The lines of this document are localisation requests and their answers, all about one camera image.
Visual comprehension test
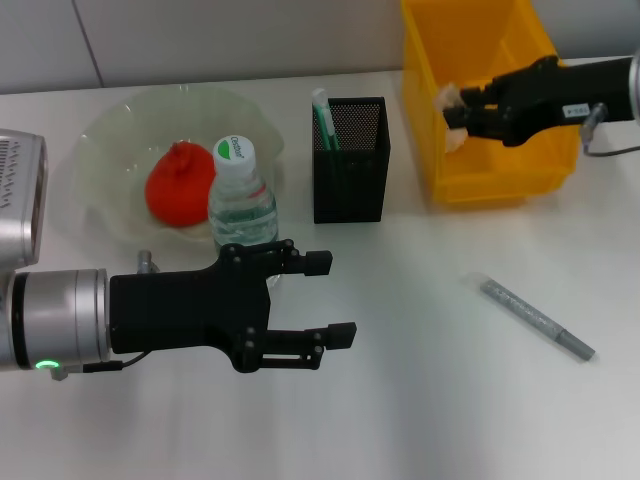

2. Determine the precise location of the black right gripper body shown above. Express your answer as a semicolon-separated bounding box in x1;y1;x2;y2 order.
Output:
502;55;632;146

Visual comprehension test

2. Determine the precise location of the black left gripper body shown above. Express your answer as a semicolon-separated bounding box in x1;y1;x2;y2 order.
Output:
108;244;274;374

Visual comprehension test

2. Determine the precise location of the beige eraser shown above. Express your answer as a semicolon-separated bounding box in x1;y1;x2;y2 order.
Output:
433;82;469;115

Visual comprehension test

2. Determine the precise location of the clear green-label water bottle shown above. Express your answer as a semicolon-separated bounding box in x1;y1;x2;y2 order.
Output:
207;135;282;289

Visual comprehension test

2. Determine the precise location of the red orange fruit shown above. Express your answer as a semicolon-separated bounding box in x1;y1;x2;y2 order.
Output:
144;142;219;229

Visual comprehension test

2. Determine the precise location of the green utility knife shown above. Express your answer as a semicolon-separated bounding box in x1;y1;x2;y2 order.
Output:
310;88;341;151

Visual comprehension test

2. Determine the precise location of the grey marker pen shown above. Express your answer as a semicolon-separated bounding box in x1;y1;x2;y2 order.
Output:
462;272;597;362

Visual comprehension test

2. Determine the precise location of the black mesh pen holder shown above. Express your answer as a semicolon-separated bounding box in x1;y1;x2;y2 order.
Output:
311;96;391;225

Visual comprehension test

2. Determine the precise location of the green glass fruit plate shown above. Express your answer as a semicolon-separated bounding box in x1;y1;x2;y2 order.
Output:
74;84;286;246

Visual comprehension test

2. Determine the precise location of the right wrist silver plug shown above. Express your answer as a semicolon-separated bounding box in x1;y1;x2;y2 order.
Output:
579;102;609;151

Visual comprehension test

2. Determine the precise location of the yellow plastic bin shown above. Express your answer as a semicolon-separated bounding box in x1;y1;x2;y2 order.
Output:
399;0;585;205

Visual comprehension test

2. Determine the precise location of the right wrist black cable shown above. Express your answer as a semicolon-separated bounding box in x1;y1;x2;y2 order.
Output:
582;143;640;158

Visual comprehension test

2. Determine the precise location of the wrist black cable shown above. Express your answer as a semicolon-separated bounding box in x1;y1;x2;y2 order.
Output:
582;143;640;158
82;352;149;374

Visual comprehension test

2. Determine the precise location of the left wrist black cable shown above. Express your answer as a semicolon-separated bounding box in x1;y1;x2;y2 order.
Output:
82;352;149;374

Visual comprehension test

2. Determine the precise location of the left arm silver cable connector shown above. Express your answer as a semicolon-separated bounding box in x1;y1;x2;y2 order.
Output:
49;363;84;382

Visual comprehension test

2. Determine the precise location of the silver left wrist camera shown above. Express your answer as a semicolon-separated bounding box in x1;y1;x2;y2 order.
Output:
0;128;49;274

